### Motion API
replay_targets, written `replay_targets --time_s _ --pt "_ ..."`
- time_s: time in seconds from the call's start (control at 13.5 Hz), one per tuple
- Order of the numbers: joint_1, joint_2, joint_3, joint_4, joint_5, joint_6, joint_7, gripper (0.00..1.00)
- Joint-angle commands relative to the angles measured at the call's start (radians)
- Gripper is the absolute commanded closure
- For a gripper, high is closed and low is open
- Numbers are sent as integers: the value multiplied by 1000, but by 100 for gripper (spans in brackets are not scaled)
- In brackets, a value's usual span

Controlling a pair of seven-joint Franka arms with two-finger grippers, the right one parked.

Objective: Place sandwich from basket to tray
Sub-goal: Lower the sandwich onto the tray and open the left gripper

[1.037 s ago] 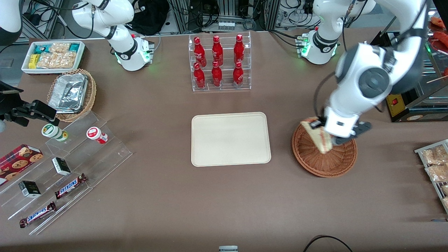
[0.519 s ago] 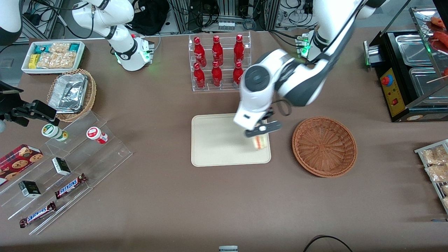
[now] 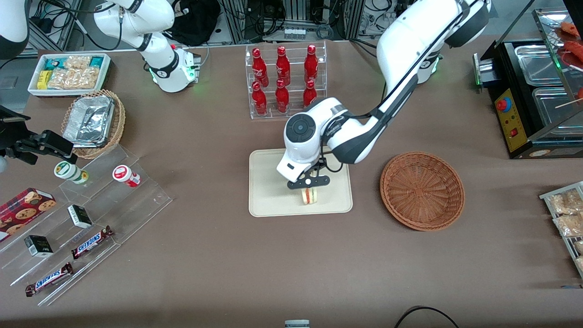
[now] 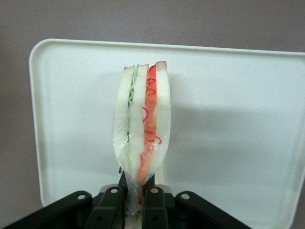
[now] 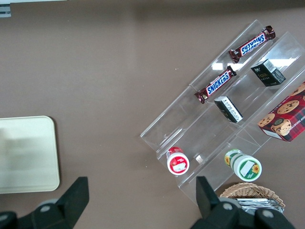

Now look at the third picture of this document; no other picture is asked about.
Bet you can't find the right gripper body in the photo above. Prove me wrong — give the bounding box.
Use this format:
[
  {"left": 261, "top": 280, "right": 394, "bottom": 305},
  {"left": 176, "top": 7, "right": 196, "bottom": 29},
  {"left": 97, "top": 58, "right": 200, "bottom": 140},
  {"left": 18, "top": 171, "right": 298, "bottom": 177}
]
[{"left": 0, "top": 106, "right": 32, "bottom": 151}]

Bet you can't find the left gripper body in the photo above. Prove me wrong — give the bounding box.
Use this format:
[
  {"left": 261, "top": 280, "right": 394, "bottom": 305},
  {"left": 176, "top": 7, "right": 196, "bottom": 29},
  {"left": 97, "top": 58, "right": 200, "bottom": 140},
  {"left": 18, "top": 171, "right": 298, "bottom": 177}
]
[{"left": 276, "top": 152, "right": 320, "bottom": 183}]

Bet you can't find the cream rectangular tray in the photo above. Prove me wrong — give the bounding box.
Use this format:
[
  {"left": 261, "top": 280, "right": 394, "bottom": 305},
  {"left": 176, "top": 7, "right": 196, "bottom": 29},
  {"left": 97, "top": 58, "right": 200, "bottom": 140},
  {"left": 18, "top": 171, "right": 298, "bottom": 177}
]
[{"left": 248, "top": 145, "right": 353, "bottom": 217}]

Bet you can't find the aluminium foil tray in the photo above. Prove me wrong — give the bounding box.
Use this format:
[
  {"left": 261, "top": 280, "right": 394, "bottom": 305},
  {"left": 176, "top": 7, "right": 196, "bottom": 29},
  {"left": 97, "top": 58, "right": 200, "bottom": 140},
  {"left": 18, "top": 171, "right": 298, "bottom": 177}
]
[{"left": 62, "top": 95, "right": 115, "bottom": 149}]

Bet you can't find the oval light wicker basket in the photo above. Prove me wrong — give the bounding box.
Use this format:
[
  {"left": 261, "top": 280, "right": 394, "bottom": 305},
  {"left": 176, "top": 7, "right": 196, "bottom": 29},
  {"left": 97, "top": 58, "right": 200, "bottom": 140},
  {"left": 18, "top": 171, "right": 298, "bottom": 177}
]
[{"left": 61, "top": 89, "right": 126, "bottom": 160}]

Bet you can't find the round brown wicker basket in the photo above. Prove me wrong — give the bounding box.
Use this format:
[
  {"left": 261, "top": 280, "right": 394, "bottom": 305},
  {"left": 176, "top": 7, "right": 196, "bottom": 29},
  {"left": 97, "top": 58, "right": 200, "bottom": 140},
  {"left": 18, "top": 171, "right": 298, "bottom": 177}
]
[{"left": 380, "top": 151, "right": 465, "bottom": 231}]

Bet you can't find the tray of wrapped snacks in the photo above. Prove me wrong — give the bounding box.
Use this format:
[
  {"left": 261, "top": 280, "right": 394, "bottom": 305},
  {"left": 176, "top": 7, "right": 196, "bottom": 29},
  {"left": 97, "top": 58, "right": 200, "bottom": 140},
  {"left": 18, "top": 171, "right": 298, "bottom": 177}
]
[{"left": 539, "top": 181, "right": 583, "bottom": 279}]

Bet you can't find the green capped yogurt bottle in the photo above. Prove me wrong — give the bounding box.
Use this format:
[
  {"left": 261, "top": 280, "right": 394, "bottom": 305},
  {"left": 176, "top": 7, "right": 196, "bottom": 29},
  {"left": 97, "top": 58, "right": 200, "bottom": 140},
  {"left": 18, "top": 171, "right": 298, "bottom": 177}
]
[{"left": 54, "top": 160, "right": 90, "bottom": 185}]

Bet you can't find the white rectangular snack bin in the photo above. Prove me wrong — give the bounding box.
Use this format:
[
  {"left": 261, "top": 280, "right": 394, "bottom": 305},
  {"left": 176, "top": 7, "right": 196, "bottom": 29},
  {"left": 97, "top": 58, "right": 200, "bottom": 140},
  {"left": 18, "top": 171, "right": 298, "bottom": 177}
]
[{"left": 27, "top": 53, "right": 112, "bottom": 98}]

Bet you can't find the red tartan cookie box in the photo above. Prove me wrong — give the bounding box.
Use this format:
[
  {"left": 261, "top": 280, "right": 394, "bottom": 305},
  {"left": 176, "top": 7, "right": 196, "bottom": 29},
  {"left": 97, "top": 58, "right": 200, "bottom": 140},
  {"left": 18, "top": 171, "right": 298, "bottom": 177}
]
[{"left": 0, "top": 187, "right": 57, "bottom": 243}]

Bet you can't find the clear acrylic bottle rack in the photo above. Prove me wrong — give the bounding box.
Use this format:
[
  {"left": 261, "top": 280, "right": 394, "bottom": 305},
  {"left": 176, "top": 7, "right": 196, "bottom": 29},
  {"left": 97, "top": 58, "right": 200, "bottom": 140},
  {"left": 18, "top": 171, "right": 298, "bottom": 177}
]
[{"left": 245, "top": 41, "right": 327, "bottom": 120}]

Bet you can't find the large clear cracker bag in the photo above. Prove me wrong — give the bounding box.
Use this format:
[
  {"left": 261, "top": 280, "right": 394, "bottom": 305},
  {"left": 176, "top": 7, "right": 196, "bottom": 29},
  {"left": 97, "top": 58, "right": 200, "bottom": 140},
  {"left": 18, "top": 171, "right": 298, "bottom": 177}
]
[{"left": 47, "top": 67, "right": 99, "bottom": 91}]

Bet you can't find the red soda bottle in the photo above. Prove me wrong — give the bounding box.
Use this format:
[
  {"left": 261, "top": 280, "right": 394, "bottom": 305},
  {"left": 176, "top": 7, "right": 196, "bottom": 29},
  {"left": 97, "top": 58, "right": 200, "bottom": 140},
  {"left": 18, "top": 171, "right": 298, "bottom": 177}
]
[
  {"left": 275, "top": 46, "right": 291, "bottom": 87},
  {"left": 251, "top": 81, "right": 268, "bottom": 116},
  {"left": 252, "top": 47, "right": 269, "bottom": 88},
  {"left": 304, "top": 44, "right": 319, "bottom": 85},
  {"left": 302, "top": 80, "right": 317, "bottom": 108},
  {"left": 275, "top": 79, "right": 290, "bottom": 114}
]

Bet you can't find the red capped yogurt bottle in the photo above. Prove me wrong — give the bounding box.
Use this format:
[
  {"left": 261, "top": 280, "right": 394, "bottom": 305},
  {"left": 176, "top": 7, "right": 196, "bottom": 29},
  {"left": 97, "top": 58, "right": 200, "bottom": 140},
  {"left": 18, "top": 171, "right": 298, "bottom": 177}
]
[{"left": 112, "top": 164, "right": 141, "bottom": 188}]

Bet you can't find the small black box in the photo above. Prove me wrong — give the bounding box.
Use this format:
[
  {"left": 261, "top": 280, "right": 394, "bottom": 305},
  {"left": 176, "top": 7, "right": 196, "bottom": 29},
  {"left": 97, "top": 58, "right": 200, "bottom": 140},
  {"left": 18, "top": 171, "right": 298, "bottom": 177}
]
[
  {"left": 24, "top": 235, "right": 54, "bottom": 258},
  {"left": 67, "top": 205, "right": 93, "bottom": 229}
]

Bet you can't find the small clear cracker bag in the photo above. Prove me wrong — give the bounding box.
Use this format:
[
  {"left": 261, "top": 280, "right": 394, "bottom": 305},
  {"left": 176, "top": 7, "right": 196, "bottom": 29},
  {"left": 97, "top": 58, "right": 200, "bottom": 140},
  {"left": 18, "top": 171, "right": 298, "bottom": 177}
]
[{"left": 64, "top": 55, "right": 92, "bottom": 70}]

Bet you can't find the clear acrylic step display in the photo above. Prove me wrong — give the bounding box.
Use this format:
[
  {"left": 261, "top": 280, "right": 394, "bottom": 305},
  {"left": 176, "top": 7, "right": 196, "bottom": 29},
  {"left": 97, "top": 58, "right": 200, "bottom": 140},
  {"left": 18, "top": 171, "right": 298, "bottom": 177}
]
[{"left": 0, "top": 145, "right": 174, "bottom": 307}]

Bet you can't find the brown Snickers bar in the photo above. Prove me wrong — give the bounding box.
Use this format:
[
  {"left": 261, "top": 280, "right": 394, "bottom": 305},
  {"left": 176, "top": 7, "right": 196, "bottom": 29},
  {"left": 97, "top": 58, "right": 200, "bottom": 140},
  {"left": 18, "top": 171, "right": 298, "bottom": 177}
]
[
  {"left": 25, "top": 262, "right": 74, "bottom": 297},
  {"left": 71, "top": 225, "right": 114, "bottom": 260}
]

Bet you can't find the black bag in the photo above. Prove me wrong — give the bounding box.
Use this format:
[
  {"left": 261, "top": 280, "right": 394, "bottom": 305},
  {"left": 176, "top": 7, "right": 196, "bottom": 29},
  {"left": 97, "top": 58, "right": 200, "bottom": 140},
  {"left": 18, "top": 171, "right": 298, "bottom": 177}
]
[{"left": 169, "top": 0, "right": 222, "bottom": 46}]

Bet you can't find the silver metal side box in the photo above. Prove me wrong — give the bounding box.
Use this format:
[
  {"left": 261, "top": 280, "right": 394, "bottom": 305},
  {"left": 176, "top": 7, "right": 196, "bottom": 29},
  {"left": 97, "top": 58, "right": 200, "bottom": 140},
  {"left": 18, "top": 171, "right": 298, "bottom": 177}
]
[{"left": 472, "top": 52, "right": 498, "bottom": 90}]

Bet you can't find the black food warmer appliance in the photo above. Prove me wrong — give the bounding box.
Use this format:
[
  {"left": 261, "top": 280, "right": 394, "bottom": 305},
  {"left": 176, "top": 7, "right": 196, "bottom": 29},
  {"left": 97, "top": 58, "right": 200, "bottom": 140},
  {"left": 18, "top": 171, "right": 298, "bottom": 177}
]
[{"left": 472, "top": 7, "right": 583, "bottom": 160}]

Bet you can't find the stainless steel pan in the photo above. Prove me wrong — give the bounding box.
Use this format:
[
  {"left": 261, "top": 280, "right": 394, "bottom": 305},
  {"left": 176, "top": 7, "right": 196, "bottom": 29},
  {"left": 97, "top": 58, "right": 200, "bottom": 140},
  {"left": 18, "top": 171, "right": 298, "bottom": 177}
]
[
  {"left": 514, "top": 44, "right": 568, "bottom": 87},
  {"left": 532, "top": 86, "right": 583, "bottom": 129}
]

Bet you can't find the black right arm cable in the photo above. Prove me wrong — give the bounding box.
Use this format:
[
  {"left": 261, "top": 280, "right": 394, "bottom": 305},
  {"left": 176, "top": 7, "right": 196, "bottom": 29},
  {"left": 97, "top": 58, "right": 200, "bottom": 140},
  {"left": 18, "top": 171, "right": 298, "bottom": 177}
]
[{"left": 68, "top": 0, "right": 124, "bottom": 51}]

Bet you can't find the black looped cable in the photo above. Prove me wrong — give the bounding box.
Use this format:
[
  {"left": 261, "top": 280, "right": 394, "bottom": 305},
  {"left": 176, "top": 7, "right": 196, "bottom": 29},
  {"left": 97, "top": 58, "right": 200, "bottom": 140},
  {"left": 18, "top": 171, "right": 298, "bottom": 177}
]
[{"left": 394, "top": 306, "right": 460, "bottom": 328}]

